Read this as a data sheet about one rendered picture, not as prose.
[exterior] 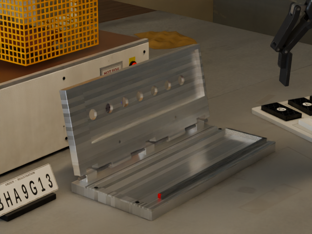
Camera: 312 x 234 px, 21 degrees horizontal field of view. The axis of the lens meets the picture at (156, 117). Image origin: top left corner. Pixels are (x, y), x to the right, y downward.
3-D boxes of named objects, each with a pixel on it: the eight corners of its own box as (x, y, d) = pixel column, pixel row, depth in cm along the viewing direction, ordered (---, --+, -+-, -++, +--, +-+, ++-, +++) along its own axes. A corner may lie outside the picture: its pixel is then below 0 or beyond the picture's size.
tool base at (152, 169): (151, 221, 158) (151, 203, 157) (71, 191, 170) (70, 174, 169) (275, 151, 190) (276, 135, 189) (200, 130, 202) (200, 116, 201)
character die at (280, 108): (285, 121, 205) (286, 116, 205) (261, 109, 213) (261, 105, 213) (301, 118, 208) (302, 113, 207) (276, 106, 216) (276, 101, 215)
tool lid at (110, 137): (65, 90, 163) (58, 90, 164) (81, 183, 167) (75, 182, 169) (199, 43, 195) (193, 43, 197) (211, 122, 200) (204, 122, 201)
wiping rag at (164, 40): (203, 45, 275) (203, 40, 275) (152, 50, 269) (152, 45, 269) (177, 29, 295) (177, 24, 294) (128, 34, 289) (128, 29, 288)
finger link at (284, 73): (292, 53, 166) (289, 54, 166) (288, 86, 169) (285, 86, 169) (285, 48, 168) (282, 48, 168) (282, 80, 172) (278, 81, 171)
